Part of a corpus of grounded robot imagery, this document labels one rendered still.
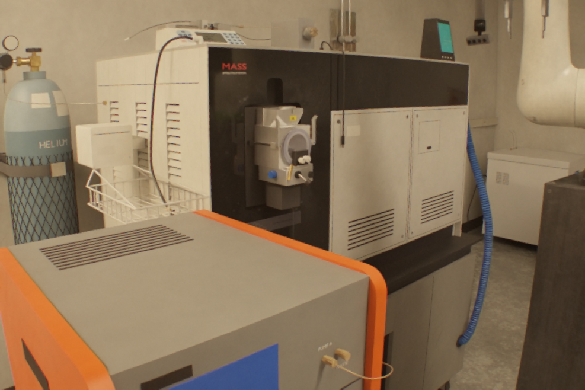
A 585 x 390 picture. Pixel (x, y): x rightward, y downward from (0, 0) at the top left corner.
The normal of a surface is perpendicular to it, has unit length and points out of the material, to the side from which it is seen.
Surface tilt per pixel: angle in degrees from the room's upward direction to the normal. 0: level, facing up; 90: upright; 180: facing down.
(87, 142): 90
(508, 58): 90
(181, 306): 0
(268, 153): 90
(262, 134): 90
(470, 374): 0
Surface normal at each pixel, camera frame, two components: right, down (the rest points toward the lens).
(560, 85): -0.55, -0.30
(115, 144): 0.68, 0.13
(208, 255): 0.00, -0.98
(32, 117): 0.39, 0.04
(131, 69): -0.73, 0.12
